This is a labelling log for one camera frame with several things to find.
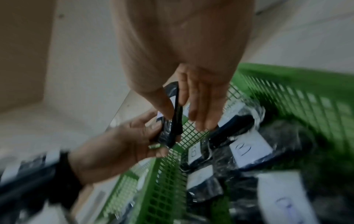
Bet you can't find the black packet with label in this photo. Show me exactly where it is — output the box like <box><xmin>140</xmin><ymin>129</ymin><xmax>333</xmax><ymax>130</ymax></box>
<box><xmin>155</xmin><ymin>81</ymin><xmax>185</xmax><ymax>150</ymax></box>

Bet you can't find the black wristband with marker tags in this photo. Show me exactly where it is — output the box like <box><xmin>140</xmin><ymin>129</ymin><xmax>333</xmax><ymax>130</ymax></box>
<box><xmin>0</xmin><ymin>149</ymin><xmax>85</xmax><ymax>217</ymax></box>

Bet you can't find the person's right hand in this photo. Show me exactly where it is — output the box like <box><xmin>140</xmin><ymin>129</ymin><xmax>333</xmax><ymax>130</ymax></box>
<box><xmin>110</xmin><ymin>0</ymin><xmax>257</xmax><ymax>132</ymax></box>

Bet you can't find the person's left hand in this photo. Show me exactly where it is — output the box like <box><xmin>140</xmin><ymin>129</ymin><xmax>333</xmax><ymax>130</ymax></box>
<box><xmin>67</xmin><ymin>109</ymin><xmax>170</xmax><ymax>187</ymax></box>

